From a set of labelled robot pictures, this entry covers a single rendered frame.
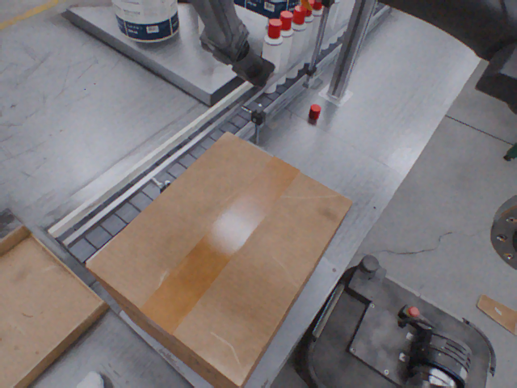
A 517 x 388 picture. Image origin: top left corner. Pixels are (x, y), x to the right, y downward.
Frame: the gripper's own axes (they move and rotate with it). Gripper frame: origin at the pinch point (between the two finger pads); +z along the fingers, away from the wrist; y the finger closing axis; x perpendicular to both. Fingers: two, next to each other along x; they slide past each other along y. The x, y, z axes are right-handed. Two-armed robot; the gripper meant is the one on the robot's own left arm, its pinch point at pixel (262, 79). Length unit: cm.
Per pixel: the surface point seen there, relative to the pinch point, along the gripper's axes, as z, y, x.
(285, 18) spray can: -6.8, 0.0, -14.9
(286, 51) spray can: 0.0, -1.7, -9.8
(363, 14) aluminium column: -0.7, -15.3, -26.4
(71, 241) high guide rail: -42, -4, 48
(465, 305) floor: 95, -104, 29
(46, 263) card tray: -35, 4, 60
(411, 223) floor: 112, -66, 9
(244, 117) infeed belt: -2.5, -2.2, 11.7
